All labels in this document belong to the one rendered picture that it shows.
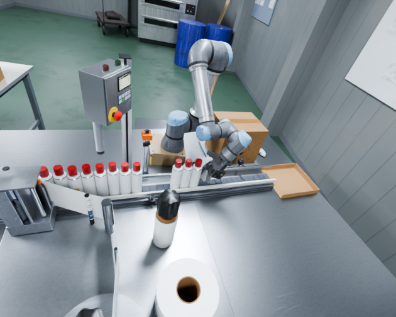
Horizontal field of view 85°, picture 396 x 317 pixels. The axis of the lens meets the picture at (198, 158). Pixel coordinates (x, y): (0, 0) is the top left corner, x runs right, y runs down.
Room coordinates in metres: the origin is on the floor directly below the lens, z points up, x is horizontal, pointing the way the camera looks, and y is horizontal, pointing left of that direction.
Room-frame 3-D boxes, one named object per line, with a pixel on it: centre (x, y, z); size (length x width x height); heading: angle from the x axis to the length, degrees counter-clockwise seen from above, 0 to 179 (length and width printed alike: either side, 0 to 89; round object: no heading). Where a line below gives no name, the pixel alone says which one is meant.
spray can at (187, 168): (0.82, 0.04, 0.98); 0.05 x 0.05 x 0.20
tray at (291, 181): (1.16, -0.64, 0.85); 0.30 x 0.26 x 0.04; 116
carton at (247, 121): (1.29, -0.21, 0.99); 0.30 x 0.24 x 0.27; 116
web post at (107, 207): (0.49, 0.30, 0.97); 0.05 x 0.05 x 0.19
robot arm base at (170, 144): (1.12, 0.18, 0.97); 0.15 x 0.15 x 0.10
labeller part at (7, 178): (0.44, 0.59, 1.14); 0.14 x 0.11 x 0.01; 116
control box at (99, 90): (0.74, 0.39, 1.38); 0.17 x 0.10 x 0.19; 171
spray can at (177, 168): (0.80, 0.09, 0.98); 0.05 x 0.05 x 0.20
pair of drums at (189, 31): (5.96, 0.56, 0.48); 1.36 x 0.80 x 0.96; 106
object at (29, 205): (0.45, 0.59, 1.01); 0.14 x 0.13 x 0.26; 116
